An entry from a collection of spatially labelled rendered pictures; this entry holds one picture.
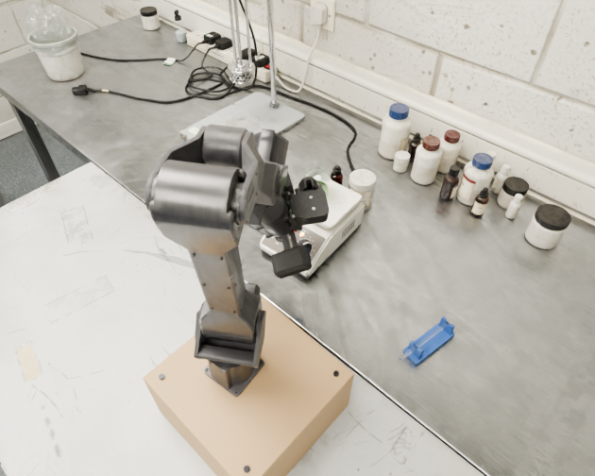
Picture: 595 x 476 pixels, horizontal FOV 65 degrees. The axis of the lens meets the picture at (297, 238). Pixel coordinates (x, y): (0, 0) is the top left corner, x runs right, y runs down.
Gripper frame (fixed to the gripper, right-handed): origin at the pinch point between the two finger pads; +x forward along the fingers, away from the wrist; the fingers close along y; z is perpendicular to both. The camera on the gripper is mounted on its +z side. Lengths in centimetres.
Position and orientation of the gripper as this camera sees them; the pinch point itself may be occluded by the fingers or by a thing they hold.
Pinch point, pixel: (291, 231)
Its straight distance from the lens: 84.4
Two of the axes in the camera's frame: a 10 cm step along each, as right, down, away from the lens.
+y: -2.2, -9.0, 3.8
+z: 9.3, -3.1, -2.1
